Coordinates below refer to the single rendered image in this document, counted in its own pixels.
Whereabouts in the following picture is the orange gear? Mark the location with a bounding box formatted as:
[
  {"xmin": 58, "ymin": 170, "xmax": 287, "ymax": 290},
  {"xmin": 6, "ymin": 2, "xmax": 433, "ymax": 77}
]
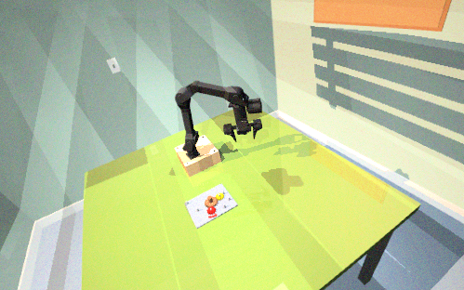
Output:
[{"xmin": 205, "ymin": 196, "xmax": 218, "ymax": 208}]

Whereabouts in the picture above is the red gear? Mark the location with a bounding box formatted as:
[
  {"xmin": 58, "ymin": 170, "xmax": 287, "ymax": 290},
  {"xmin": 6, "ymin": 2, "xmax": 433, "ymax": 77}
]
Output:
[{"xmin": 207, "ymin": 207, "xmax": 216, "ymax": 216}]

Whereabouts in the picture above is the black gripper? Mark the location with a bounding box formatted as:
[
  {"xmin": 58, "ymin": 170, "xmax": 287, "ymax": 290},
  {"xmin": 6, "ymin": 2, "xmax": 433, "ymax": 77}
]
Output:
[{"xmin": 223, "ymin": 115, "xmax": 262, "ymax": 142}]

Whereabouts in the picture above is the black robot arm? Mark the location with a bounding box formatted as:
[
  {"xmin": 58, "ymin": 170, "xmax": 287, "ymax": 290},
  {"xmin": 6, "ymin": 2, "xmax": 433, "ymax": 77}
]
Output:
[{"xmin": 175, "ymin": 81, "xmax": 262, "ymax": 160}]

